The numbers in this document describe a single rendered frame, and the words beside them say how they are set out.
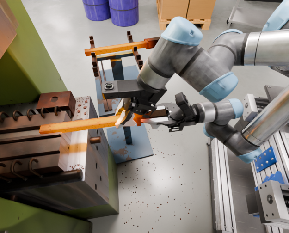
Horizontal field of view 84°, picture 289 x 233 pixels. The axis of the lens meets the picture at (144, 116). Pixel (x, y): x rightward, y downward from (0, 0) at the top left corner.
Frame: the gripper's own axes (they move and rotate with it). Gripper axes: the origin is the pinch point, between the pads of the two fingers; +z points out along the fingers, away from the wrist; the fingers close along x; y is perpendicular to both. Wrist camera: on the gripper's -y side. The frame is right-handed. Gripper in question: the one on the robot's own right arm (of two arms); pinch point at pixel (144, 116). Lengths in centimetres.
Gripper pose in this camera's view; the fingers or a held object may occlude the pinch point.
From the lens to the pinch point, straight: 55.5
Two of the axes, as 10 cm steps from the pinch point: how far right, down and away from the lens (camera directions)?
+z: -9.9, 1.3, -0.8
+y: 0.1, 5.9, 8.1
